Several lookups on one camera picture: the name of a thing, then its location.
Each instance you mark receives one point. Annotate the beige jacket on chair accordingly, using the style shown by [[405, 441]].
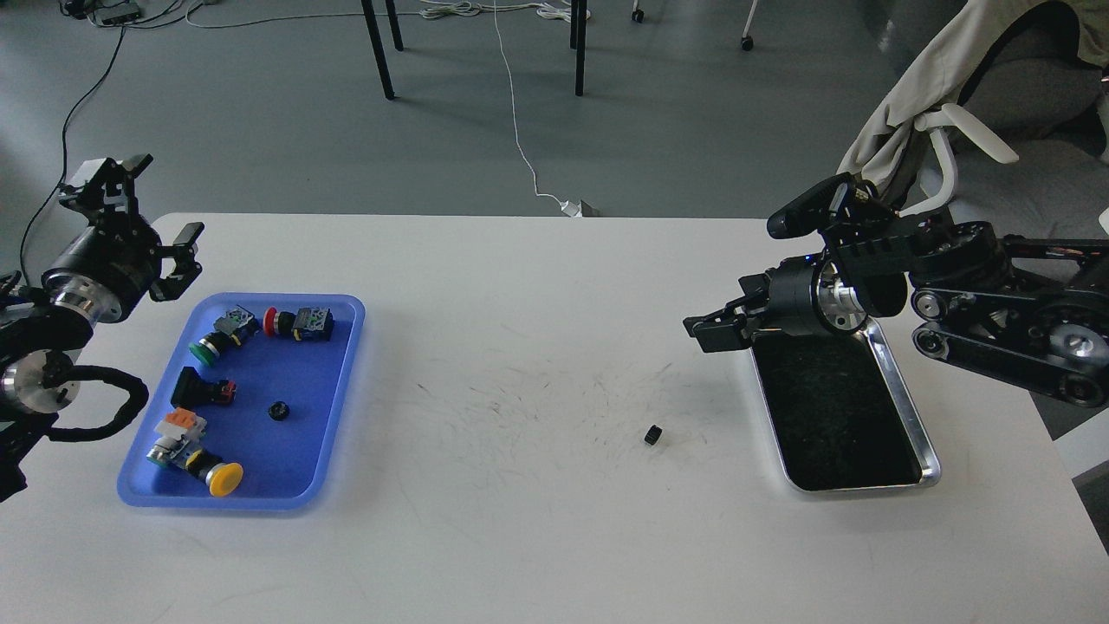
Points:
[[1023, 67]]

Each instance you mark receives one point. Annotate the grey office chair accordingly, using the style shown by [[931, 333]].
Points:
[[1056, 188]]

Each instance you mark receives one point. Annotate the green push button switch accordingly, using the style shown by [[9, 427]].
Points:
[[230, 330]]

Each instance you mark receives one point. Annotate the blue plastic tray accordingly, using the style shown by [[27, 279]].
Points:
[[285, 462]]

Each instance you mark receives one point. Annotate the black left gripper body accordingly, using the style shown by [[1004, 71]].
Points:
[[104, 273]]

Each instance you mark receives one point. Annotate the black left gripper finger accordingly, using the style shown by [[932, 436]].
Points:
[[186, 269], [103, 191]]

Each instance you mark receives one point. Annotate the orange white connector block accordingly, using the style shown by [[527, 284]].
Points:
[[180, 427]]

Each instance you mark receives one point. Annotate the silver metal tray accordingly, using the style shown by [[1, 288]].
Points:
[[842, 418]]

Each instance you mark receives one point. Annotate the white power adapter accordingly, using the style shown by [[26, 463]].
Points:
[[579, 209]]

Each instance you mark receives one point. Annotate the black table leg left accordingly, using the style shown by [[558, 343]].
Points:
[[377, 43]]

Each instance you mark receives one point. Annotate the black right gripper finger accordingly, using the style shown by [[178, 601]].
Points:
[[716, 335], [755, 295]]

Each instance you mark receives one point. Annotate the black red-tipped switch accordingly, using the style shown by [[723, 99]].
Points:
[[191, 390]]

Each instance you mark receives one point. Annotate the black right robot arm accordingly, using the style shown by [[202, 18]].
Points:
[[1031, 312]]

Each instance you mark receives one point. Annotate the small black gear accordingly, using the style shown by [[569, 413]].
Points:
[[278, 410], [653, 435]]

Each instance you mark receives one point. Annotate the black table leg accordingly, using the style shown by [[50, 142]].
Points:
[[377, 43], [578, 36]]

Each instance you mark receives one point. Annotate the black table leg right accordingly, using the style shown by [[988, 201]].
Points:
[[578, 36]]

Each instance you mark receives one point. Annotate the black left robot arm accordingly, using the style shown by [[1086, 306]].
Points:
[[40, 377]]

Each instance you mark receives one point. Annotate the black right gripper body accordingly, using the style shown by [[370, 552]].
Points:
[[826, 293]]

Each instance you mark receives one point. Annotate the yellow push button switch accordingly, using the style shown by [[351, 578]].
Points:
[[220, 477]]

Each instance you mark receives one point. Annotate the red push button switch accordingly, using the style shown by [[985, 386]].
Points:
[[307, 324]]

